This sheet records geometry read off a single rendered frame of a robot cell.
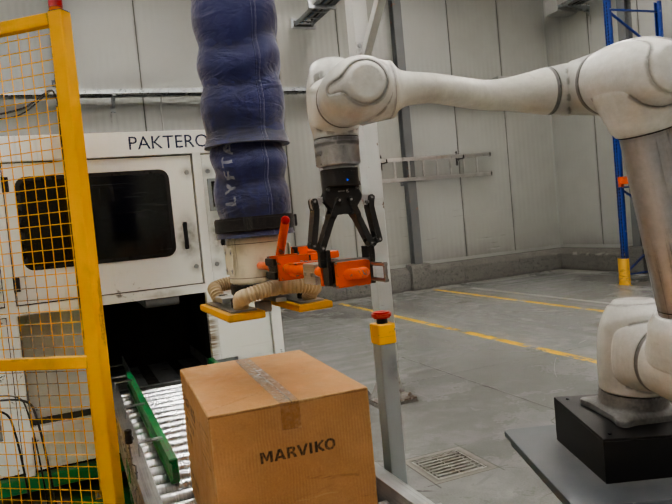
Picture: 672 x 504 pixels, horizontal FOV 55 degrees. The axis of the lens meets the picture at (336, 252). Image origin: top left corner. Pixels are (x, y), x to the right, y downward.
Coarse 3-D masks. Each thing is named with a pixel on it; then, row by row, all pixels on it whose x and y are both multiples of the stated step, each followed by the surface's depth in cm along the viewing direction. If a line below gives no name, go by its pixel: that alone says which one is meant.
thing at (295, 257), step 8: (272, 256) 164; (280, 256) 164; (288, 256) 157; (296, 256) 158; (304, 256) 159; (272, 264) 157; (280, 264) 156; (272, 272) 158; (280, 272) 156; (280, 280) 156
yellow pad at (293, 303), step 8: (288, 296) 189; (296, 296) 188; (272, 304) 192; (280, 304) 185; (288, 304) 179; (296, 304) 174; (304, 304) 172; (312, 304) 173; (320, 304) 174; (328, 304) 175
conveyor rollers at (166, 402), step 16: (176, 384) 359; (128, 400) 333; (160, 400) 329; (176, 400) 324; (160, 416) 302; (176, 416) 297; (144, 432) 281; (176, 432) 272; (144, 448) 256; (176, 448) 252; (160, 464) 240; (160, 480) 223; (160, 496) 207; (176, 496) 207; (192, 496) 209
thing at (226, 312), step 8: (208, 304) 190; (216, 304) 186; (224, 304) 184; (232, 304) 174; (208, 312) 185; (216, 312) 175; (224, 312) 171; (232, 312) 167; (240, 312) 168; (248, 312) 166; (256, 312) 167; (264, 312) 168; (224, 320) 168; (232, 320) 164; (240, 320) 165
